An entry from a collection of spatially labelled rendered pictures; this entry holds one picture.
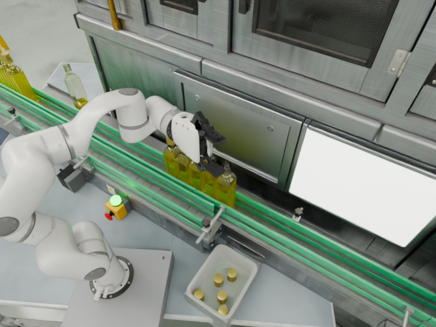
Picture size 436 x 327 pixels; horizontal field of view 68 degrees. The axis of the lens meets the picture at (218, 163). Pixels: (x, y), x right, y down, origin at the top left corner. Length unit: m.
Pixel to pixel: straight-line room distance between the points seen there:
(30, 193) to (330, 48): 0.75
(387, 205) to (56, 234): 0.92
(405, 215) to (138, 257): 0.90
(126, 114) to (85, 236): 0.38
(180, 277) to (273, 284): 0.35
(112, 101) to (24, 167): 0.23
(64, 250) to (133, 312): 0.41
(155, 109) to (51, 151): 0.26
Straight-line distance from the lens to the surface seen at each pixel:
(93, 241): 0.99
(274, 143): 1.06
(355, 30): 0.84
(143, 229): 1.40
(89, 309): 1.26
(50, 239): 0.91
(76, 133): 0.79
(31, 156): 0.74
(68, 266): 0.91
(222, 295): 1.19
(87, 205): 1.53
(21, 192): 0.74
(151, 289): 1.21
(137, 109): 0.81
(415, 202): 1.04
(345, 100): 0.91
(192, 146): 0.76
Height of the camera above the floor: 1.94
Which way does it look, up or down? 49 degrees down
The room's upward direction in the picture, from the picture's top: straight up
